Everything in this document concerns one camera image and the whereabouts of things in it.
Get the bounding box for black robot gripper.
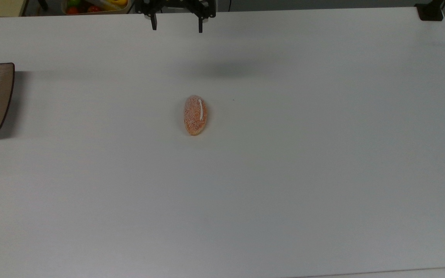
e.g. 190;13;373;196
135;0;216;34

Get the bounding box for sugared orange bread loaf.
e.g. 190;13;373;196
183;95;208;136

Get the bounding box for yellow toy banana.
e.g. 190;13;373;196
101;0;129;10

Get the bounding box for basket of toy fruit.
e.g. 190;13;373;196
61;0;131;15

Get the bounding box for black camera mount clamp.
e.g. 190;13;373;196
415;0;445;22

